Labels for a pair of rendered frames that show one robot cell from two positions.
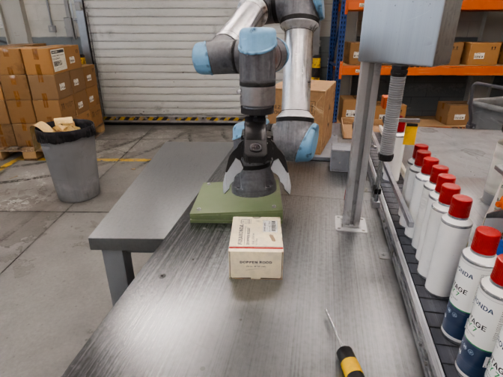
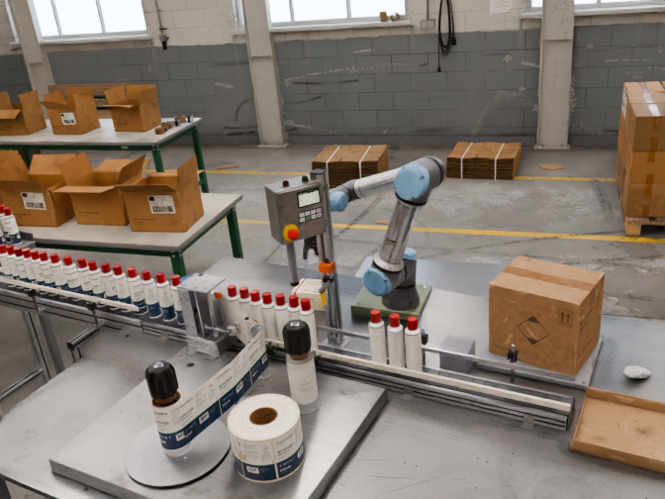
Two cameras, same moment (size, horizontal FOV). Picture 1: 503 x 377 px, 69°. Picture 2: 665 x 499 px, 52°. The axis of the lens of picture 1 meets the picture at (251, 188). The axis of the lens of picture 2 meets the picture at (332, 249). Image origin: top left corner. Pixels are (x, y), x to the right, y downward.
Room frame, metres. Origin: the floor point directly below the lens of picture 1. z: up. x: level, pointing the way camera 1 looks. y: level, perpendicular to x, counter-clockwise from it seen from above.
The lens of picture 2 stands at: (1.69, -2.31, 2.20)
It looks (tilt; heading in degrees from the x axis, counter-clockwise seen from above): 25 degrees down; 110
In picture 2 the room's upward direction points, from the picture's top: 6 degrees counter-clockwise
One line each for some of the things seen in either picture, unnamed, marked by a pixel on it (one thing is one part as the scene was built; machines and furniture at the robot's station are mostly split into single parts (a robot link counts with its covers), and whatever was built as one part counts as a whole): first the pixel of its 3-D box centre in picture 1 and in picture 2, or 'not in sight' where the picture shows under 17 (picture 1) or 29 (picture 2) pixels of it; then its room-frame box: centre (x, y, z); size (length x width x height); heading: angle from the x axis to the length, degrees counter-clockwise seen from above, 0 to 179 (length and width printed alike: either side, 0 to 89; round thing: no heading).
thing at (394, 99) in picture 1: (392, 114); (291, 258); (0.81, -0.31, 1.18); 0.04 x 0.04 x 0.21
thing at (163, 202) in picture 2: not in sight; (163, 192); (-0.45, 0.87, 0.97); 0.51 x 0.39 x 0.37; 94
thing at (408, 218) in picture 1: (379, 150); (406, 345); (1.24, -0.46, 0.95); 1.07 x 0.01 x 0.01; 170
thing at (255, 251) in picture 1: (256, 246); (315, 294); (0.76, -0.01, 0.87); 0.16 x 0.12 x 0.07; 179
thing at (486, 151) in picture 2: not in sight; (484, 159); (1.01, 4.15, 0.11); 0.65 x 0.54 x 0.22; 176
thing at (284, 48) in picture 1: (263, 55); (333, 199); (0.89, -0.03, 1.30); 0.11 x 0.11 x 0.08; 73
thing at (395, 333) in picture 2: not in sight; (396, 343); (1.21, -0.49, 0.98); 0.05 x 0.05 x 0.20
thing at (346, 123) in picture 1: (366, 128); (633, 429); (1.93, -0.62, 0.85); 0.30 x 0.26 x 0.04; 170
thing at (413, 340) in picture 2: not in sight; (413, 346); (1.27, -0.50, 0.98); 0.05 x 0.05 x 0.20
